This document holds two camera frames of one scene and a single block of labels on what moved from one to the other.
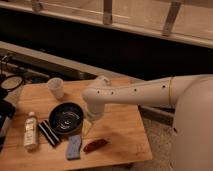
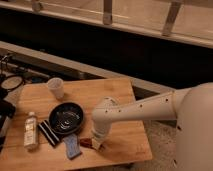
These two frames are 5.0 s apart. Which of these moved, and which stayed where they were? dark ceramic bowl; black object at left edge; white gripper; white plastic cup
Moved: white gripper
Stayed: white plastic cup; black object at left edge; dark ceramic bowl
